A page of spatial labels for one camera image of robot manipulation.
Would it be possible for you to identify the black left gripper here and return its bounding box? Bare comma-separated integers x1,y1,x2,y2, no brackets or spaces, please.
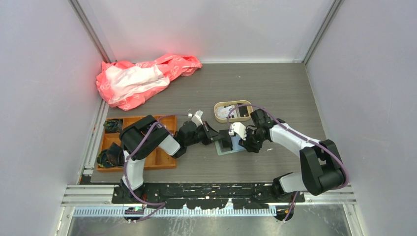
185,120,225,147

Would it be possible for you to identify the green leather card holder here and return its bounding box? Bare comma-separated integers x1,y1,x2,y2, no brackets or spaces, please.
214,135,245,156

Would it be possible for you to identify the beige oval card tray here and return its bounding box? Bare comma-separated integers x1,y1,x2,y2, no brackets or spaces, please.
213,100,253,123

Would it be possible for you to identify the orange compartment organizer box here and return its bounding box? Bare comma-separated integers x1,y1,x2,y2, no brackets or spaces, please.
96,116,177,173

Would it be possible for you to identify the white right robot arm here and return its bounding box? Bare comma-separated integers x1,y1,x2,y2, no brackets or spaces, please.
227,108,350,202

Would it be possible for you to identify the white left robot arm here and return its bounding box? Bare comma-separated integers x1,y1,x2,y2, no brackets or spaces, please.
119,114,231,203

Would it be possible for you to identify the stack of credit cards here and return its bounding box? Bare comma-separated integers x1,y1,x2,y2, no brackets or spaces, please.
215,105,249,119

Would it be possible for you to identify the pink and white plastic bag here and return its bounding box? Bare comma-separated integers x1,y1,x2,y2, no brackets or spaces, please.
95,54,202,111

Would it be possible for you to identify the dark bundle in organizer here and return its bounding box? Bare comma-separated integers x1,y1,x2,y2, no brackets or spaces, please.
103,118,123,133

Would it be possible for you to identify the black roll in organizer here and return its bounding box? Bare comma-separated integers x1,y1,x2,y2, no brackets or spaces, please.
96,143,125,168

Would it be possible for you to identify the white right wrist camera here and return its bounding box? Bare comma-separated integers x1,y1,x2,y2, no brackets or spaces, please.
228,122,247,140

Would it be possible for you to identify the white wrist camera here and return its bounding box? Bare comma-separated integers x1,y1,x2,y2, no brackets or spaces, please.
228,122,247,140
188,110,203,127

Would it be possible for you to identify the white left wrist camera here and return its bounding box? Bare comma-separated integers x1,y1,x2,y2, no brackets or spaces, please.
188,110,203,127

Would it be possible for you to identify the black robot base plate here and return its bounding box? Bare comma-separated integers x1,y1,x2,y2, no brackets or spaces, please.
112,181,305,211

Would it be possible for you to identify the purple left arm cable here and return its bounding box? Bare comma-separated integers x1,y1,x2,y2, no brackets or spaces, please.
122,113,193,223

